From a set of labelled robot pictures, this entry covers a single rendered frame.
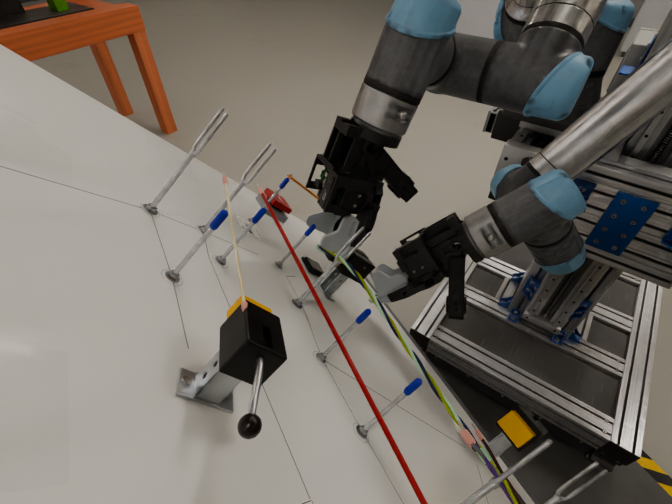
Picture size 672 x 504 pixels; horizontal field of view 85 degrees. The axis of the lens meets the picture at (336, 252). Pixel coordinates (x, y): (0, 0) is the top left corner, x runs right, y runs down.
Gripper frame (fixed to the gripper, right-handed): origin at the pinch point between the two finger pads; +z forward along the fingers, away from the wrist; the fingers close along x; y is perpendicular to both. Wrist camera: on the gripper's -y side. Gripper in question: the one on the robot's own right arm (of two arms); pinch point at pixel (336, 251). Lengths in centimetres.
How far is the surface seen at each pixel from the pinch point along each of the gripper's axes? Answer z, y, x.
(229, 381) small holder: -5.5, 23.0, 24.9
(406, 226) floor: 56, -132, -116
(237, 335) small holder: -9.5, 23.3, 24.3
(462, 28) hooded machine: -81, -289, -332
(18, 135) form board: -9.6, 38.5, -2.1
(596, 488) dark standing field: 72, -125, 36
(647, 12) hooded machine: -174, -487, -277
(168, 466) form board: -4.5, 27.2, 29.4
